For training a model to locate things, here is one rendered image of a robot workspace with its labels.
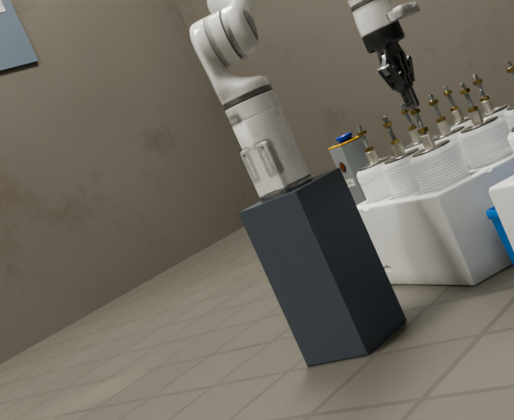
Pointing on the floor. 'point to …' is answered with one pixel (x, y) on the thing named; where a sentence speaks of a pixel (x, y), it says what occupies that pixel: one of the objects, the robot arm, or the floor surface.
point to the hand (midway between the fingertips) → (409, 98)
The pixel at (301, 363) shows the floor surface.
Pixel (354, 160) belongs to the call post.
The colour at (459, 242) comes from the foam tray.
